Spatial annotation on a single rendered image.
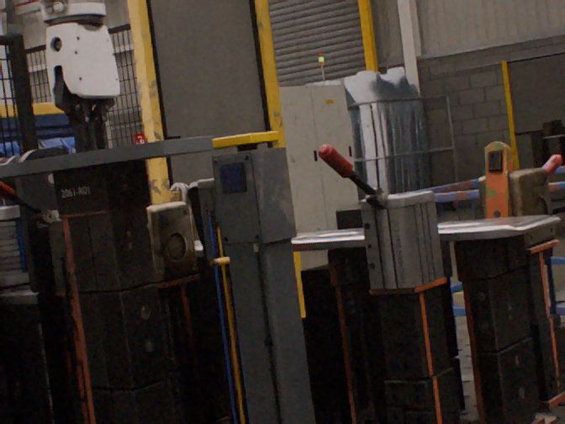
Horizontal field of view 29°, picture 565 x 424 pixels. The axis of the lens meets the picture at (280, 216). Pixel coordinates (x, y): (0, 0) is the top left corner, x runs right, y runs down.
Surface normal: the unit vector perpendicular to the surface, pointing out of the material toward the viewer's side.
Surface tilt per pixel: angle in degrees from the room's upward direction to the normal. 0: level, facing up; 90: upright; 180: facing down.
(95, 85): 89
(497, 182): 78
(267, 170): 90
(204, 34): 89
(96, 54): 90
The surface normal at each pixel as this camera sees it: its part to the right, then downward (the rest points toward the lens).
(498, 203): -0.61, -0.09
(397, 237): -0.59, 0.12
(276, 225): 0.80, -0.07
